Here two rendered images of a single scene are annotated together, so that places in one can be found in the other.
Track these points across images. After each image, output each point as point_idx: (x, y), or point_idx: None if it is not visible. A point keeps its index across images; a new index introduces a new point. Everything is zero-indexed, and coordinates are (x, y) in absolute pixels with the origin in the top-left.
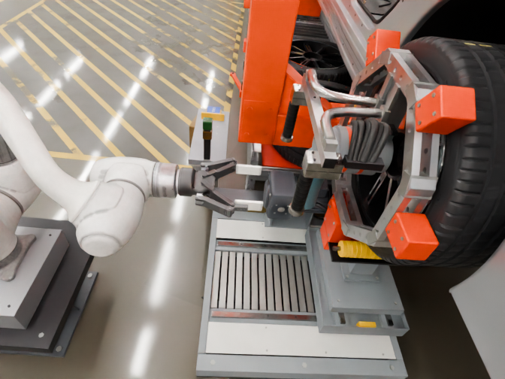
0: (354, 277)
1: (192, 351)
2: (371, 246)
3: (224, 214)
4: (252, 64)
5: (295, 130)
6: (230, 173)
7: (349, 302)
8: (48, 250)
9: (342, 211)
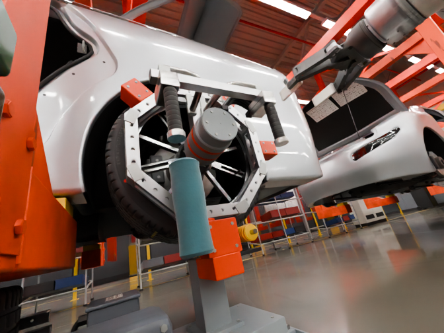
0: (234, 319)
1: None
2: (244, 213)
3: (349, 85)
4: (15, 0)
5: (41, 217)
6: (308, 77)
7: (266, 314)
8: None
9: (226, 205)
